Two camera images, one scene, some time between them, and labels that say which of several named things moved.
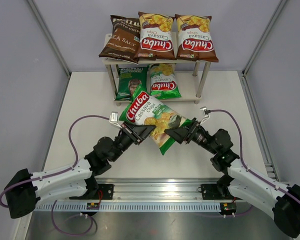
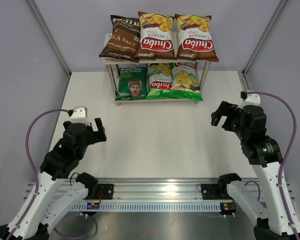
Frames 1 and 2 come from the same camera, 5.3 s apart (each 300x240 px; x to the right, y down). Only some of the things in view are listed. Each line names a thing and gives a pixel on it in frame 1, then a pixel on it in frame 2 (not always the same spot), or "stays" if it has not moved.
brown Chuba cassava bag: (195, 42) stays
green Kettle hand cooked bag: (128, 78) stays
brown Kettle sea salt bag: (124, 42) stays
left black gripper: (136, 133) → (98, 137)
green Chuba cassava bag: (163, 84) stays
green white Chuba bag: (144, 109) → (185, 81)
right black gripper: (180, 134) → (228, 108)
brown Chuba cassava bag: (156, 41) stays
